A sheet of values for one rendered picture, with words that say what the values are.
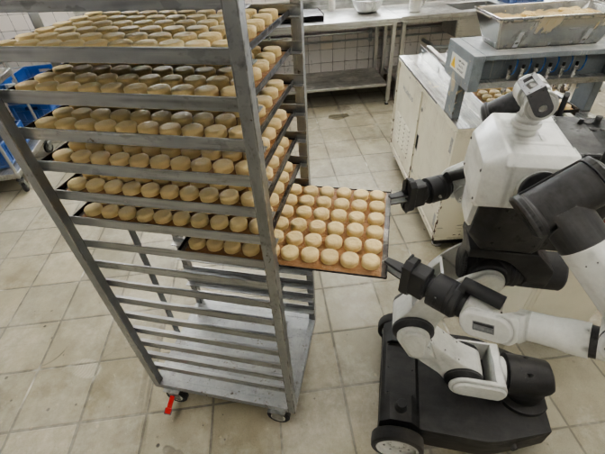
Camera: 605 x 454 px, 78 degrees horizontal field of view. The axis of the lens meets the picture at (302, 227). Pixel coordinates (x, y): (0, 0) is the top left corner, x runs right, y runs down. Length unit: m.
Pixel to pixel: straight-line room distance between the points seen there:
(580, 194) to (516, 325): 0.30
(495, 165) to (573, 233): 0.21
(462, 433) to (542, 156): 1.12
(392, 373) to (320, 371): 0.38
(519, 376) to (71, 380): 2.00
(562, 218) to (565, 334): 0.24
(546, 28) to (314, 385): 1.90
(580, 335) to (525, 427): 0.92
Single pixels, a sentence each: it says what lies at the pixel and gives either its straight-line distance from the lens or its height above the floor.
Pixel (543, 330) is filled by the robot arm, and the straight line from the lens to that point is 0.93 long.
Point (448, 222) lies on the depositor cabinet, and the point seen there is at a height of 0.23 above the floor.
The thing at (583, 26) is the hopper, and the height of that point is 1.26.
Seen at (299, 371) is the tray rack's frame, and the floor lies 0.15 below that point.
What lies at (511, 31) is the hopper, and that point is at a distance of 2.04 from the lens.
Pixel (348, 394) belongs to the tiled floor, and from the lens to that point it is 1.88.
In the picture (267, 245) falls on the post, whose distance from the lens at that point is 0.93.
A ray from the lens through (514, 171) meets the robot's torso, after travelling 0.91.
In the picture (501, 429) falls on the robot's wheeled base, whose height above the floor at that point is 0.17.
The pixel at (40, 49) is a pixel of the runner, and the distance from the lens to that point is 0.98.
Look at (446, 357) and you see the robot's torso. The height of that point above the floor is 0.41.
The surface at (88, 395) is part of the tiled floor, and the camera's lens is 2.18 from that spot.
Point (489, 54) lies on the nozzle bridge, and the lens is 1.99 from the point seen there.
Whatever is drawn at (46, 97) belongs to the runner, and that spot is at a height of 1.41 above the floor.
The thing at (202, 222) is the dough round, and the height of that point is 1.06.
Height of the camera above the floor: 1.69
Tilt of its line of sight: 40 degrees down
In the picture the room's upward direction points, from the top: 4 degrees counter-clockwise
